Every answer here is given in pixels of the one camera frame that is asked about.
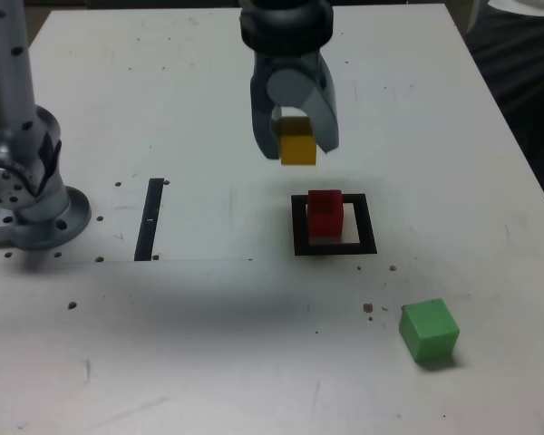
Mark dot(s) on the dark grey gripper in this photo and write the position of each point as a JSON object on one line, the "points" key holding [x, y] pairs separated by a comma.
{"points": [[290, 59]]}

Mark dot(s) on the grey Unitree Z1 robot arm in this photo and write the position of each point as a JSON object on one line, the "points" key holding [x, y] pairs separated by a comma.
{"points": [[9, 90]]}

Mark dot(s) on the red cube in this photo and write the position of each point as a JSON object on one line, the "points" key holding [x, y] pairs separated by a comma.
{"points": [[325, 217]]}

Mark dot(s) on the black tape square outline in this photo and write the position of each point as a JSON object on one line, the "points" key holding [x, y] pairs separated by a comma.
{"points": [[299, 244]]}

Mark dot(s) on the green cube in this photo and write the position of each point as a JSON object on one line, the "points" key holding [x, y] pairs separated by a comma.
{"points": [[428, 331]]}

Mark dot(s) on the yellow cube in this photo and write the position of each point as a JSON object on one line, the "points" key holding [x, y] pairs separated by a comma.
{"points": [[299, 149]]}

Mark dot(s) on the black tape strip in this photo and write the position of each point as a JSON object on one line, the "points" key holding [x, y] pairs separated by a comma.
{"points": [[147, 226]]}

